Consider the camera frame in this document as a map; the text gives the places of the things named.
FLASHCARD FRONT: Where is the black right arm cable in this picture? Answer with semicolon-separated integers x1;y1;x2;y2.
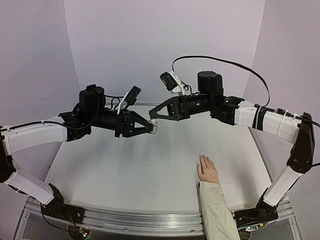
171;55;320;167

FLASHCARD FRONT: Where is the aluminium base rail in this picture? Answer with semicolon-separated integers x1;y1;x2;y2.
14;198;302;240

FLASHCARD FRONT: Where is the clear nail polish bottle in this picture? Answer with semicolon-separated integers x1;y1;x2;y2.
148;121;159;134

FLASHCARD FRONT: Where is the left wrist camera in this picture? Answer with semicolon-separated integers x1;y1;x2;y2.
115;86;142;115

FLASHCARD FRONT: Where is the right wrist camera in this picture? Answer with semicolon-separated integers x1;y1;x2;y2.
159;70;190;96

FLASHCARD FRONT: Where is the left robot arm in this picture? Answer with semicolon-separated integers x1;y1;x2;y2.
0;84;156;219

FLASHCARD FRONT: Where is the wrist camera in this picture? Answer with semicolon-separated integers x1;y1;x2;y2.
115;86;142;115
159;70;190;96

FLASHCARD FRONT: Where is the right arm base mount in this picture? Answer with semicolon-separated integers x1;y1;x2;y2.
233;197;278;229

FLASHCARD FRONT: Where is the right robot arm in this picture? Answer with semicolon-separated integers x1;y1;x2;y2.
149;71;315;207

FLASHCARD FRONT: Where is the beige sleeved forearm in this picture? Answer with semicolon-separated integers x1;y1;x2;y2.
199;181;240;240

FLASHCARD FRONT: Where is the mannequin hand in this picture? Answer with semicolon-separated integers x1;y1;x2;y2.
197;155;219;184

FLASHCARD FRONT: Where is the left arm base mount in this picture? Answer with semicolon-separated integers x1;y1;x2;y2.
41;183;85;224

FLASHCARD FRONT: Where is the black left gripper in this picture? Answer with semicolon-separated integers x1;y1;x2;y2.
89;109;155;138

